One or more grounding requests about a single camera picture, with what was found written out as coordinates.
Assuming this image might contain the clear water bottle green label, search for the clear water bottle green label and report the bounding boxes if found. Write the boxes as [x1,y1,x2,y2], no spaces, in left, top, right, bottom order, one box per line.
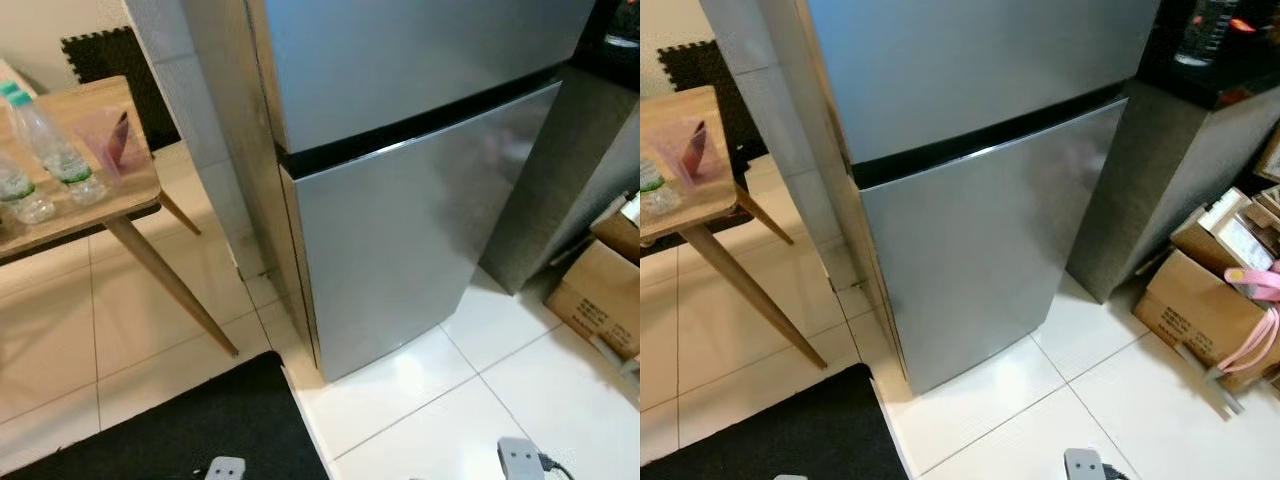
[5,88,108,208]
[0,150,58,227]
[640,158,683,218]

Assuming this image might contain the open cardboard box white packs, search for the open cardboard box white packs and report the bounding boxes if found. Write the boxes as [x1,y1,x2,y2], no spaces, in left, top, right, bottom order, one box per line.
[1170,185,1280,276]
[588,190,641,263]

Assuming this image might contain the wooden table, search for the wooden table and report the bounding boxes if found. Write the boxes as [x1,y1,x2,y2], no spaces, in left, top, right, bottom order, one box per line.
[0,75,241,358]
[640,85,829,371]

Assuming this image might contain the pink strap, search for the pink strap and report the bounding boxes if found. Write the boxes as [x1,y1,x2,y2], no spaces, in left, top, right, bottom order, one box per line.
[1215,262,1280,376]

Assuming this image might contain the black kitchen countertop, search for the black kitchen countertop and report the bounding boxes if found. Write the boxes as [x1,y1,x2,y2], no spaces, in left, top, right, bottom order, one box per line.
[560,0,641,96]
[1135,0,1280,111]

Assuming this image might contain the silver fridge freezer door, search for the silver fridge freezer door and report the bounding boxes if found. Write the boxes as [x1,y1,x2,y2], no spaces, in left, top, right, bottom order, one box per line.
[805,0,1163,166]
[247,0,599,156]

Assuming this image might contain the silver fridge body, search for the silver fridge body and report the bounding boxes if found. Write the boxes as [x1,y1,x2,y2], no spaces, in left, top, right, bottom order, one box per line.
[745,0,1129,396]
[180,0,563,386]

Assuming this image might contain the pink plastic cup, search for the pink plastic cup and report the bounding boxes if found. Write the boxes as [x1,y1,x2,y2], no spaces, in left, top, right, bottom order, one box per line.
[72,107,153,188]
[663,117,739,193]

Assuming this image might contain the tall clear water bottle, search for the tall clear water bottle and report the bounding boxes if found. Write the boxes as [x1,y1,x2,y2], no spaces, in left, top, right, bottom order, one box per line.
[1173,0,1243,69]
[603,0,641,51]

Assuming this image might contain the brown cardboard box black print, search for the brown cardboard box black print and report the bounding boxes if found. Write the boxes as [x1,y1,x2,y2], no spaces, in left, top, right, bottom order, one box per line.
[545,238,641,363]
[1132,248,1280,393]

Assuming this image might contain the black foam puzzle mat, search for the black foam puzzle mat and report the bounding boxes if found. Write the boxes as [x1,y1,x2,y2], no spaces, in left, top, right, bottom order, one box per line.
[60,25,183,153]
[657,40,773,171]

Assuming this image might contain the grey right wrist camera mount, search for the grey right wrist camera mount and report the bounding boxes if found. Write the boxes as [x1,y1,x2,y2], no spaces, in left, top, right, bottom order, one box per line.
[1062,447,1106,480]
[496,436,546,480]

